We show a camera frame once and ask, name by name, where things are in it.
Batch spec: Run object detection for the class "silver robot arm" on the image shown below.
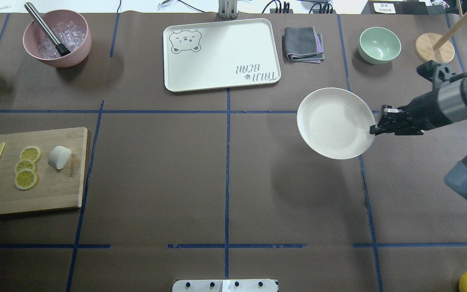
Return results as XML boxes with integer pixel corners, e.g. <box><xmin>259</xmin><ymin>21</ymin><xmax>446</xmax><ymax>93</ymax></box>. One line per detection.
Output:
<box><xmin>369</xmin><ymin>60</ymin><xmax>467</xmax><ymax>200</ymax></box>

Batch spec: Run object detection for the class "lemon slice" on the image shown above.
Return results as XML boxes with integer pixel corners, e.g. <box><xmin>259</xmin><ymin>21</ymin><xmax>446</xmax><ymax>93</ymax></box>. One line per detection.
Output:
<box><xmin>19</xmin><ymin>146</ymin><xmax>41</xmax><ymax>163</ymax></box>
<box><xmin>14</xmin><ymin>169</ymin><xmax>38</xmax><ymax>190</ymax></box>
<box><xmin>14</xmin><ymin>159</ymin><xmax>36</xmax><ymax>175</ymax></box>

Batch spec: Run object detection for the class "white steamed bun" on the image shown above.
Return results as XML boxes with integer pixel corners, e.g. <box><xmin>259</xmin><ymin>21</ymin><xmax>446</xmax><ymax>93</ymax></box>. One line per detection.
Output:
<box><xmin>47</xmin><ymin>145</ymin><xmax>72</xmax><ymax>170</ymax></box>

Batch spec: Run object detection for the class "pink bowl with ice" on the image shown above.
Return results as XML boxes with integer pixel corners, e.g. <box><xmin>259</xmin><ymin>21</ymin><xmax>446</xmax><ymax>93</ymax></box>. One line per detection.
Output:
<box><xmin>23</xmin><ymin>10</ymin><xmax>92</xmax><ymax>68</ymax></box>

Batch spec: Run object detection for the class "cream bear tray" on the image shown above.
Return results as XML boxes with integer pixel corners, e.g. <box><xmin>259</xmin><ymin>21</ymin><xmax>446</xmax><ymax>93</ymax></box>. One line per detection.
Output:
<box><xmin>163</xmin><ymin>18</ymin><xmax>281</xmax><ymax>92</ymax></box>

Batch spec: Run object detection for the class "lemon slice middle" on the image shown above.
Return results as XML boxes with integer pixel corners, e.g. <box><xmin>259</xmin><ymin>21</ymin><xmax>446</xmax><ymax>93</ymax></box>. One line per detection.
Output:
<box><xmin>14</xmin><ymin>159</ymin><xmax>36</xmax><ymax>175</ymax></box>

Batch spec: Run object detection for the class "bamboo cutting board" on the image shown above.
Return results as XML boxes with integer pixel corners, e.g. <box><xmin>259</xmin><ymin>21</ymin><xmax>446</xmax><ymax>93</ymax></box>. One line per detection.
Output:
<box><xmin>0</xmin><ymin>127</ymin><xmax>89</xmax><ymax>215</ymax></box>

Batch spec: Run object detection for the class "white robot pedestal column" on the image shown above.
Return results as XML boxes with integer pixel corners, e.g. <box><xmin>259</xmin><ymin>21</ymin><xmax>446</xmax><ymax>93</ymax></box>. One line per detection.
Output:
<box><xmin>172</xmin><ymin>279</ymin><xmax>279</xmax><ymax>292</ymax></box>

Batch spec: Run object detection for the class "white plate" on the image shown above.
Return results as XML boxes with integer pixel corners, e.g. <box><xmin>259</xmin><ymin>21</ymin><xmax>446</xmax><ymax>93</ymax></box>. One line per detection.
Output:
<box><xmin>297</xmin><ymin>88</ymin><xmax>375</xmax><ymax>160</ymax></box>

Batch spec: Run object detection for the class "aluminium frame post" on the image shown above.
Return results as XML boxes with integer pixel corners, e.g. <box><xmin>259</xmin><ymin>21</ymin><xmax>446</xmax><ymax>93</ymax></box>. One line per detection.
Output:
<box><xmin>218</xmin><ymin>0</ymin><xmax>238</xmax><ymax>19</ymax></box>

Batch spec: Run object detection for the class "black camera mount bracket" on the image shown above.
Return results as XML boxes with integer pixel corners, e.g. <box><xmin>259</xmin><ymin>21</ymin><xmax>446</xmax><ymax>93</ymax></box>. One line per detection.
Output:
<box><xmin>416</xmin><ymin>60</ymin><xmax>467</xmax><ymax>91</ymax></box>

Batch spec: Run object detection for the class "folded grey cloth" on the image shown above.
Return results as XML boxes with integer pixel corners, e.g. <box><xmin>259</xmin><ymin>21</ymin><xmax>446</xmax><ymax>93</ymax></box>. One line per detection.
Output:
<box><xmin>284</xmin><ymin>27</ymin><xmax>325</xmax><ymax>64</ymax></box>

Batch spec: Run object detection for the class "lemon slice top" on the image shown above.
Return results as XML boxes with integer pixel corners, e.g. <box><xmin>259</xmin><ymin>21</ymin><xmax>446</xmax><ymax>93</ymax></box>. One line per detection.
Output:
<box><xmin>19</xmin><ymin>146</ymin><xmax>41</xmax><ymax>163</ymax></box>

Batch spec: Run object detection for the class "green bowl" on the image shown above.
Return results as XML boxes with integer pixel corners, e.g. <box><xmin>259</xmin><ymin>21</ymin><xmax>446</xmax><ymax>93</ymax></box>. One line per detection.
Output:
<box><xmin>358</xmin><ymin>27</ymin><xmax>402</xmax><ymax>65</ymax></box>

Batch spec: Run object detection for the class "lemon slice bottom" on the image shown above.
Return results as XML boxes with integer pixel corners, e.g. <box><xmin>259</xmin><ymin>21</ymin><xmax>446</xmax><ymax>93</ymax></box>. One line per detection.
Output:
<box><xmin>14</xmin><ymin>169</ymin><xmax>38</xmax><ymax>190</ymax></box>

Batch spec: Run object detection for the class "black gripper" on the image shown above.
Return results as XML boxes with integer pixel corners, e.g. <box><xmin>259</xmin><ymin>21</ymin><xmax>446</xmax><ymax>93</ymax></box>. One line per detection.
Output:
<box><xmin>369</xmin><ymin>101</ymin><xmax>441</xmax><ymax>135</ymax></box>

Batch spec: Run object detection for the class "metal black-tipped muddler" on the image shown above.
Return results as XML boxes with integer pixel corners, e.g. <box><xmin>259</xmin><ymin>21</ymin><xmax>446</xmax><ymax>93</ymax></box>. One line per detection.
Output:
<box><xmin>24</xmin><ymin>2</ymin><xmax>71</xmax><ymax>57</ymax></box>

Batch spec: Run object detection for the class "wooden mug tree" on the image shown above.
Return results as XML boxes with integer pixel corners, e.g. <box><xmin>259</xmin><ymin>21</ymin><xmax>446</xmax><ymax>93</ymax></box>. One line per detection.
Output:
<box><xmin>414</xmin><ymin>0</ymin><xmax>467</xmax><ymax>63</ymax></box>

